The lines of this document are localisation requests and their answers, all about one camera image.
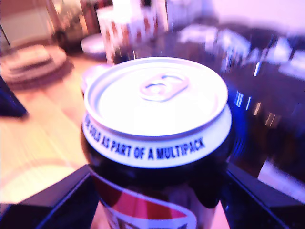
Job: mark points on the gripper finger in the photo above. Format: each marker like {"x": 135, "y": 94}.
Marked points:
{"x": 9, "y": 100}
{"x": 257, "y": 207}
{"x": 59, "y": 207}

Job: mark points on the black Pepsi Max can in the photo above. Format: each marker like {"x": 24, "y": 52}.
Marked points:
{"x": 155, "y": 107}
{"x": 93, "y": 74}

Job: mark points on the black Pepsi Max multipack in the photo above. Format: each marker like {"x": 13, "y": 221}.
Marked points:
{"x": 274, "y": 131}

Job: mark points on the square cork coaster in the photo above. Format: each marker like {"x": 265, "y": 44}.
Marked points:
{"x": 28, "y": 53}

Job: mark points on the grey plate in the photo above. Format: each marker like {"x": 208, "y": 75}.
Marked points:
{"x": 91, "y": 45}

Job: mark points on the gingerbread print tissue box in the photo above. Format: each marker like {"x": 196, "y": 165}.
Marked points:
{"x": 128, "y": 28}

